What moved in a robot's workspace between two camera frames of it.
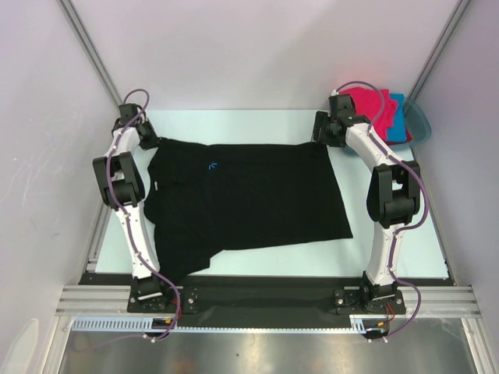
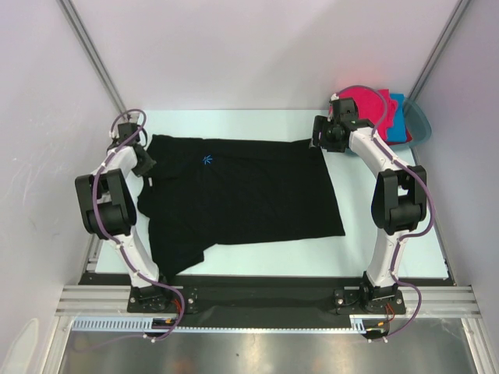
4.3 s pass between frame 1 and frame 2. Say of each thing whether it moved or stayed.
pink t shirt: stayed
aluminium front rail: stayed
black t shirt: moved
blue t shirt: stayed
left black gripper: moved
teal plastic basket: stayed
